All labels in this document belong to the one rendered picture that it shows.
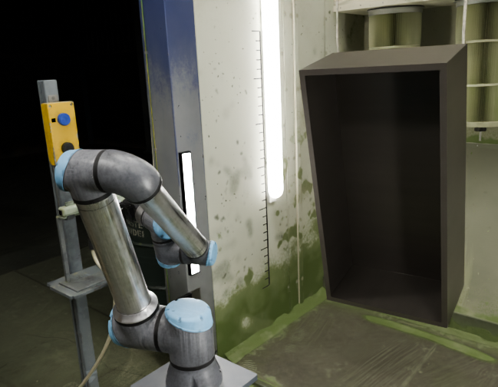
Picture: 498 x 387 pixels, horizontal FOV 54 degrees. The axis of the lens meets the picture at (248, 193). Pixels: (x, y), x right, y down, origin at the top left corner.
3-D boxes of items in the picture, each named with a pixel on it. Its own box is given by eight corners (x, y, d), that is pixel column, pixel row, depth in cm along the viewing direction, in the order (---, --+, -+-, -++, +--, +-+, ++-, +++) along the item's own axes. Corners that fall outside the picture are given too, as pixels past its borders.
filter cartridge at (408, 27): (416, 130, 352) (420, 8, 329) (423, 139, 317) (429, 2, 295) (364, 132, 359) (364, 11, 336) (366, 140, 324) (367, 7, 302)
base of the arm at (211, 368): (193, 406, 152) (190, 378, 150) (153, 383, 164) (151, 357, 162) (234, 376, 166) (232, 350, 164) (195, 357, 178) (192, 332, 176)
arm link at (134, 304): (159, 362, 162) (89, 166, 122) (113, 355, 167) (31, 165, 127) (177, 326, 174) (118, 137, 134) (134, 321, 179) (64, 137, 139)
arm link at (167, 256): (182, 272, 178) (176, 243, 173) (153, 269, 182) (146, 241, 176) (191, 256, 186) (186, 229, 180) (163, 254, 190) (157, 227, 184)
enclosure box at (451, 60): (352, 264, 282) (332, 52, 234) (463, 285, 249) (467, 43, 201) (327, 299, 257) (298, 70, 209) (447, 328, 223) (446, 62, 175)
